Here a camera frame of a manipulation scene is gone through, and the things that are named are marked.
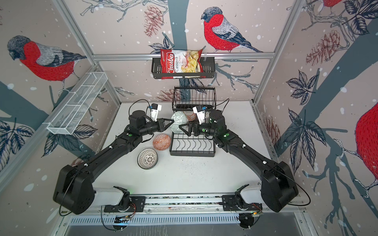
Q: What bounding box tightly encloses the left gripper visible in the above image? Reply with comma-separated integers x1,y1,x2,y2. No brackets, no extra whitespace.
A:
139,118,174,137

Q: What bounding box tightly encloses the green patterned bowl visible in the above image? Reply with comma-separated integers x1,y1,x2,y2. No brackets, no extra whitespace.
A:
170,111,189,134

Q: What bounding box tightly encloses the red blue patterned bowl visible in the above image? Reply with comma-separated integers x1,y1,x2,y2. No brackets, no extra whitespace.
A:
153,134,171,151

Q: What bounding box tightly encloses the black white lattice bowl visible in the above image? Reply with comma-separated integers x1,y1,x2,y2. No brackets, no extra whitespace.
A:
137,148,158,170

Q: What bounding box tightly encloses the orange floral bowl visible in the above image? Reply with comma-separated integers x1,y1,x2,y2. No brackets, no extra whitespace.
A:
184,111,197,122

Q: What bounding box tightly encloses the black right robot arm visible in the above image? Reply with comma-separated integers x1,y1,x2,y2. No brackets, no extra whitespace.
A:
179,110,299,212

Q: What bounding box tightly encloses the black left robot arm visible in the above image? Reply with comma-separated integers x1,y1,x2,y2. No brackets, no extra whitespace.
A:
53,110,174,214

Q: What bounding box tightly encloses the red cassava chips bag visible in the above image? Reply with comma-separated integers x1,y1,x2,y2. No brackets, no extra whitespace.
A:
160,49,203,74

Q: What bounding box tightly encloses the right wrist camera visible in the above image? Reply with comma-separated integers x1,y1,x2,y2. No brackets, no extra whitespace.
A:
193,105,207,124

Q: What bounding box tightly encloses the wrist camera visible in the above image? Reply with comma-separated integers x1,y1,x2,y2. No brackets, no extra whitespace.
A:
193,105,207,124
150,103,162,122

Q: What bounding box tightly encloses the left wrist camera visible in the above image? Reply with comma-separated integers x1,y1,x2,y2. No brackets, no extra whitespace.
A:
150,103,162,122

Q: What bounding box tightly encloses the black wire dish rack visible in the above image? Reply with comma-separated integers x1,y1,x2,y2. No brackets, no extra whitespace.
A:
169,87,217,157

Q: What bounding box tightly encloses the black wall basket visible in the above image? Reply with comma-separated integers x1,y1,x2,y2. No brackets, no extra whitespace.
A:
151,57,215,79

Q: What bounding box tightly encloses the aluminium mounting rail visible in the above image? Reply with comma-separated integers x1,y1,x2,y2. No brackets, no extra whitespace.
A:
60,192,306,214

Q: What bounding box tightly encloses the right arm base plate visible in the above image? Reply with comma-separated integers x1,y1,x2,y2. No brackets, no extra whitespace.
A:
219,195,262,211

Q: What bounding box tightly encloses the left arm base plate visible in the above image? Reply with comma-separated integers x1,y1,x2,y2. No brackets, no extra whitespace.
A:
103,196,146,213

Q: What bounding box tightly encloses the white mesh wall shelf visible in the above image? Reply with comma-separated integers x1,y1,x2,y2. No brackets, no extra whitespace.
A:
47,72,108,135

